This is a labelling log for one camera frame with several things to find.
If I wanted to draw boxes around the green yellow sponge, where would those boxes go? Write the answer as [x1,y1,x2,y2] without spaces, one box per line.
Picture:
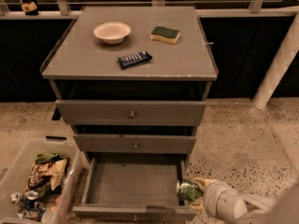
[150,26,180,44]

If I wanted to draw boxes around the grey drawer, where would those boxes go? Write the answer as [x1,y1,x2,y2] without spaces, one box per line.
[55,100,206,126]
[74,134,195,154]
[73,153,195,223]

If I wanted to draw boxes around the dark blue snack bar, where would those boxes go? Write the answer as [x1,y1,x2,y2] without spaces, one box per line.
[118,51,152,69]

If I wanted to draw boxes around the small tan black object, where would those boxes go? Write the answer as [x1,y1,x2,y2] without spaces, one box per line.
[21,2,38,16]

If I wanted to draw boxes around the grey bottom drawer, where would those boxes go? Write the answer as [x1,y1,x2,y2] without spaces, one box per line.
[73,153,195,223]

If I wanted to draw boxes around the grey drawer cabinet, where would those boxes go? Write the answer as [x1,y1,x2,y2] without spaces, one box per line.
[42,7,218,163]

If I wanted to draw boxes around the blue soda can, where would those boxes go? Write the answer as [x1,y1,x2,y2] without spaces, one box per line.
[24,190,40,209]

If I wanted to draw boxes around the green chip bag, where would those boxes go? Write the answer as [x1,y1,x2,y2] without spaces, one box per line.
[35,153,67,164]

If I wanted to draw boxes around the white diagonal pillar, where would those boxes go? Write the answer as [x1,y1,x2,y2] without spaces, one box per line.
[252,13,299,109]

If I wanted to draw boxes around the clear plastic bin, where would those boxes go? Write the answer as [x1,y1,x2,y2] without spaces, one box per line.
[0,139,82,224]

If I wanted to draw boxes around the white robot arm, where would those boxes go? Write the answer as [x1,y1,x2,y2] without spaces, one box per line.
[192,177,299,224]

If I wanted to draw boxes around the grey middle drawer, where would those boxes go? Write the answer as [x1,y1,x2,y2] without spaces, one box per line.
[74,134,195,154]

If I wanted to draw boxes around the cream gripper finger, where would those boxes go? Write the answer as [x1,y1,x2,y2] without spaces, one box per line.
[192,177,216,189]
[189,198,205,210]

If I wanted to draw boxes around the grey top drawer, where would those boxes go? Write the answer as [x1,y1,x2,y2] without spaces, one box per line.
[55,100,206,126]

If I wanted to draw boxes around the brown chip bag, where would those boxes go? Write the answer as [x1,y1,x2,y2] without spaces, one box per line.
[27,159,67,190]

